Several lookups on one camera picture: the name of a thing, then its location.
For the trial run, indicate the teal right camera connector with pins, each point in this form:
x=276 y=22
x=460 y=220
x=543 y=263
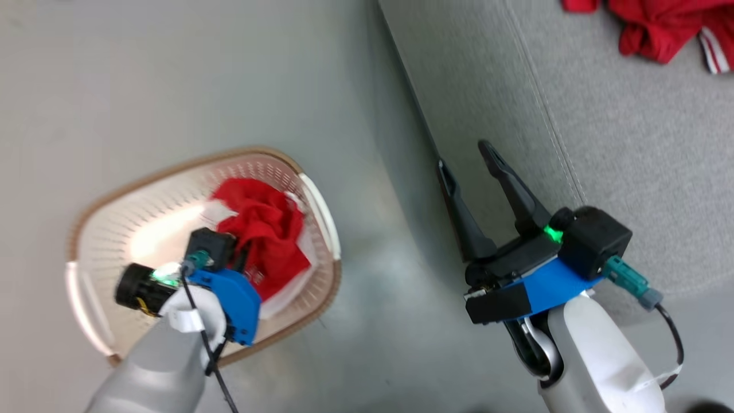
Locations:
x=628 y=279

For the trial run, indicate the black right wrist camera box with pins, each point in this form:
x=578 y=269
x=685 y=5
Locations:
x=593 y=241

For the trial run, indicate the grey fabric sofa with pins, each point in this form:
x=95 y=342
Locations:
x=602 y=160

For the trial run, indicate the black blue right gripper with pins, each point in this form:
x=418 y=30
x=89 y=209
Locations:
x=516 y=281

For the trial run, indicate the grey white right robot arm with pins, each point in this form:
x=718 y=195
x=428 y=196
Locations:
x=596 y=367

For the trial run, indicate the teal camera connector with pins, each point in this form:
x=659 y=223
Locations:
x=628 y=279
x=199 y=261

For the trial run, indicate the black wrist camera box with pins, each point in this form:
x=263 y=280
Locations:
x=211 y=245
x=593 y=241

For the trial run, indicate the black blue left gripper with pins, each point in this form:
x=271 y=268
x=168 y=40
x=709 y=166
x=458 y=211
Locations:
x=235 y=301

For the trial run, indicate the teal left camera connector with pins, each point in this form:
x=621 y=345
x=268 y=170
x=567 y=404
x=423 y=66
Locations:
x=199 y=261

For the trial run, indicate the white laundry basket brown rim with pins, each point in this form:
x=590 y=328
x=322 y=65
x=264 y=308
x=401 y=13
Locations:
x=143 y=218

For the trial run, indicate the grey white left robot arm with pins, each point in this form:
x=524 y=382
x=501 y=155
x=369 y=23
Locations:
x=160 y=367

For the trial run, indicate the red garment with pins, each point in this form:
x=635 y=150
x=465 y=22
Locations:
x=659 y=26

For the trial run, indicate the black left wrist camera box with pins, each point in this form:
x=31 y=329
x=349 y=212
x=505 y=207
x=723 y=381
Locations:
x=211 y=245

